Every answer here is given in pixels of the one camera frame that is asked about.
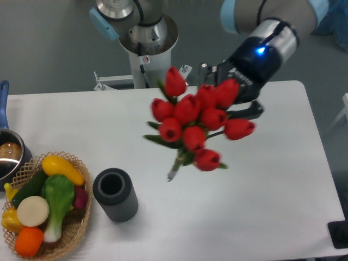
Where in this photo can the white chair frame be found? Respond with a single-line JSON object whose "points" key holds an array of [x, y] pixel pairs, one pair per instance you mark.
{"points": [[339, 120]]}

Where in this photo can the yellow squash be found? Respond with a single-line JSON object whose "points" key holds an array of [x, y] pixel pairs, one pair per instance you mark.
{"points": [[55, 165]]}

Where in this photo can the dark grey ribbed vase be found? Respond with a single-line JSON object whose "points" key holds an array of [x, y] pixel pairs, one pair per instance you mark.
{"points": [[114, 191]]}

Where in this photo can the orange fruit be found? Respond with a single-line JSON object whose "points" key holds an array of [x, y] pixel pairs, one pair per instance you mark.
{"points": [[29, 241]]}

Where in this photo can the yellow banana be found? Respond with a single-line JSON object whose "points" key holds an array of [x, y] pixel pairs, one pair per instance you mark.
{"points": [[10, 191]]}

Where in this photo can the blue handled saucepan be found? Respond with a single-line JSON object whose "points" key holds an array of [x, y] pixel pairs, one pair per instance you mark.
{"points": [[14, 152]]}

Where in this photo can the white round radish slice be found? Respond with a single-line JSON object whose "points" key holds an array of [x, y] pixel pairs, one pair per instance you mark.
{"points": [[33, 211]]}

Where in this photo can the red tulip bouquet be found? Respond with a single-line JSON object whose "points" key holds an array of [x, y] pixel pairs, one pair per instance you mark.
{"points": [[185, 121]]}

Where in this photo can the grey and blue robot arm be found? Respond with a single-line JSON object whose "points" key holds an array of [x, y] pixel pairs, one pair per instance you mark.
{"points": [[258, 36]]}

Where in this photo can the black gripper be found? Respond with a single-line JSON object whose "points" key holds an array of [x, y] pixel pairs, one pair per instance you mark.
{"points": [[252, 64]]}

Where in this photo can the yellow bell pepper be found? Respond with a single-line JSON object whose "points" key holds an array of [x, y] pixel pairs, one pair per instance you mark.
{"points": [[10, 221]]}

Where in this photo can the blue plastic bag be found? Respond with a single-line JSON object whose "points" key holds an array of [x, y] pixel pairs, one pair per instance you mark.
{"points": [[334, 23]]}

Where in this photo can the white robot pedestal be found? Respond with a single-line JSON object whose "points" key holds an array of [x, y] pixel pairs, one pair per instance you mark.
{"points": [[150, 55]]}

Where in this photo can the green cucumber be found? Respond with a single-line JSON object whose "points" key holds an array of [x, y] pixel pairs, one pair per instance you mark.
{"points": [[31, 188]]}

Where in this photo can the green bok choy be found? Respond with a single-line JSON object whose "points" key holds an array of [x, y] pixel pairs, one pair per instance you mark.
{"points": [[58, 191]]}

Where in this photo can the black device at edge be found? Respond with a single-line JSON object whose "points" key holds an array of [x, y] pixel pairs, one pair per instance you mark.
{"points": [[338, 233]]}

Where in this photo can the woven wicker basket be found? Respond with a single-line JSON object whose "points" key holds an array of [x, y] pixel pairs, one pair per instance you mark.
{"points": [[74, 223]]}

